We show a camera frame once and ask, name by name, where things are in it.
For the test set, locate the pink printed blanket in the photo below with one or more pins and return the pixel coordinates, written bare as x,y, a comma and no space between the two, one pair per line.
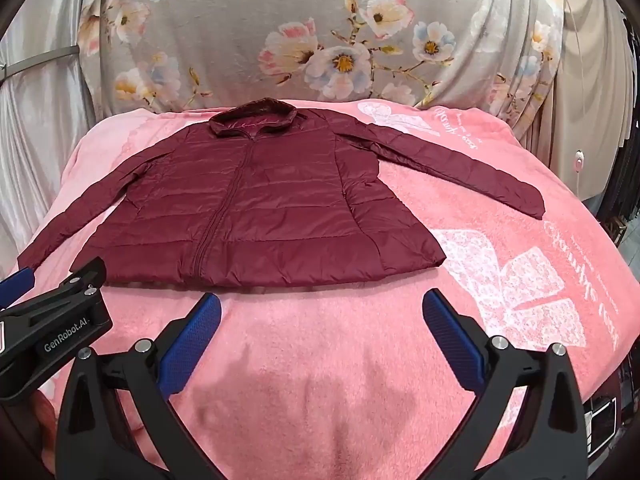
350,335

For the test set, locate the dark red furniture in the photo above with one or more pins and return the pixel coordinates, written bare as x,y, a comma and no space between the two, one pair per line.
602,405

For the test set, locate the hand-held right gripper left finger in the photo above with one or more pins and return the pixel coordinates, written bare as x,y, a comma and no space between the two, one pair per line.
192,345

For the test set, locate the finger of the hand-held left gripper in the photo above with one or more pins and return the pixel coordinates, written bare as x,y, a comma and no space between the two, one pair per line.
14,286
87,274

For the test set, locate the grey curtain tieback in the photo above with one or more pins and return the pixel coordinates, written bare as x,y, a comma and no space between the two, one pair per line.
40,62

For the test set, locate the beige curtain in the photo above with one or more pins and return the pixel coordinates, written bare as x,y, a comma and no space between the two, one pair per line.
595,85

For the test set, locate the dark hanging clothes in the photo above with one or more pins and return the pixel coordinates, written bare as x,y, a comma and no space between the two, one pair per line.
625,135

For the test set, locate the maroon puffer jacket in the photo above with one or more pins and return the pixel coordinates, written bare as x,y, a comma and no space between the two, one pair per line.
250,210

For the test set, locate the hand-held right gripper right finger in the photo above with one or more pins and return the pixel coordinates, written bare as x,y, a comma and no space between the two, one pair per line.
452,345

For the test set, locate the silver satin curtain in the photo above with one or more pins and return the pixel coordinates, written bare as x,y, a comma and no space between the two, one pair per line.
45,135

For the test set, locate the grey floral cloth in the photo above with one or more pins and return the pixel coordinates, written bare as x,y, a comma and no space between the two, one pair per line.
250,10

